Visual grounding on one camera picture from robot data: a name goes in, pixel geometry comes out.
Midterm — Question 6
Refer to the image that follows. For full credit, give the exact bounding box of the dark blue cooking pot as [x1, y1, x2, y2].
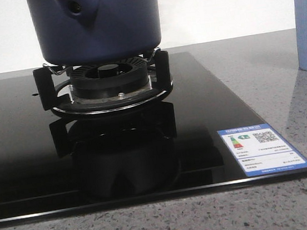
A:
[26, 0, 161, 66]

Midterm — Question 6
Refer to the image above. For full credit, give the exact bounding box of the black pot support grate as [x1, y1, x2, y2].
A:
[33, 48, 173, 119]

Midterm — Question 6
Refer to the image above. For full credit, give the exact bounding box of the black gas burner head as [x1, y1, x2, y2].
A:
[70, 57, 149, 99]

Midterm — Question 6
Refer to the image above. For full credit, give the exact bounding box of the blue white energy label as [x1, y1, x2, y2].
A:
[217, 123, 307, 177]

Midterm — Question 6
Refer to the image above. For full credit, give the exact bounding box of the black glass stove top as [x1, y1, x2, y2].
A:
[0, 52, 307, 225]

